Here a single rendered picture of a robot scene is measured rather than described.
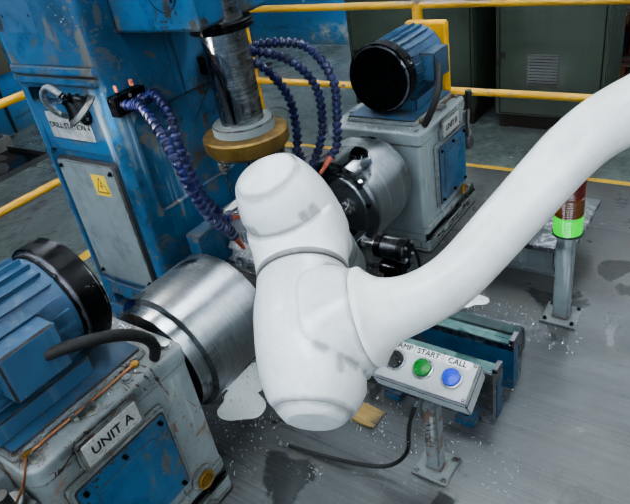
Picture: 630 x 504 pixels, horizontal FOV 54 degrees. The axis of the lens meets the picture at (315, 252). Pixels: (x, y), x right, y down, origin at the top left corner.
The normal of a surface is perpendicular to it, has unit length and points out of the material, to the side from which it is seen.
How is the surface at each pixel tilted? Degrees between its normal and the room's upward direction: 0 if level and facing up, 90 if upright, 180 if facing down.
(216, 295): 39
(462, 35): 90
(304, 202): 72
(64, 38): 90
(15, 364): 90
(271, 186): 29
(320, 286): 18
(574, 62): 90
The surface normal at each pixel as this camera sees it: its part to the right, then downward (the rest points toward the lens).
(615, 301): -0.15, -0.83
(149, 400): 0.81, 0.18
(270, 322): -0.68, -0.37
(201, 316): 0.44, -0.48
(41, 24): -0.55, 0.51
